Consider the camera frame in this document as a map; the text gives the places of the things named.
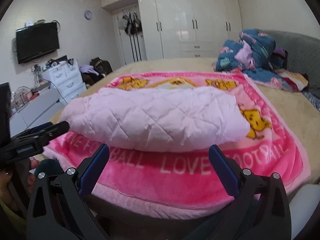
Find white drawer dresser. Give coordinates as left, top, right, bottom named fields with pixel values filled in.
left=42, top=60, right=86, bottom=103

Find black white patterned pillow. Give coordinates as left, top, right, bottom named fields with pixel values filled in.
left=302, top=91, right=320, bottom=111

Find pink quilted jacket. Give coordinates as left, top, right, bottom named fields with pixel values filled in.
left=60, top=87, right=250, bottom=153

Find round wall clock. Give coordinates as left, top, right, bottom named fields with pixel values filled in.
left=84, top=10, right=93, bottom=20

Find person's left hand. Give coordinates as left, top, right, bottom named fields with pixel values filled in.
left=1, top=158, right=40, bottom=211

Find lilac clothes pile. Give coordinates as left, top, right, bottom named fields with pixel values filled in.
left=79, top=65, right=100, bottom=76

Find teal floral quilt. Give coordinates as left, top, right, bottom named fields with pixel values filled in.
left=213, top=29, right=293, bottom=92

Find red white folded blanket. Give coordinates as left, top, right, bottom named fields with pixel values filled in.
left=276, top=68, right=309, bottom=92

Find white door with hanging bags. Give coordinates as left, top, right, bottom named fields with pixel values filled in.
left=112, top=3, right=147, bottom=66

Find white glossy wardrobe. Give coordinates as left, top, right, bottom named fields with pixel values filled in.
left=101, top=0, right=242, bottom=61

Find black wall television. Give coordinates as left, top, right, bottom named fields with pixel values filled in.
left=16, top=22, right=60, bottom=64

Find dark bag on floor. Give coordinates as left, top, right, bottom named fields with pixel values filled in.
left=90, top=57, right=113, bottom=76

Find grey upholstered headboard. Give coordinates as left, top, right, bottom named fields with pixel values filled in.
left=262, top=30, right=320, bottom=97

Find pink cartoon fleece blanket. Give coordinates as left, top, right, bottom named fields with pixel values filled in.
left=42, top=71, right=312, bottom=221

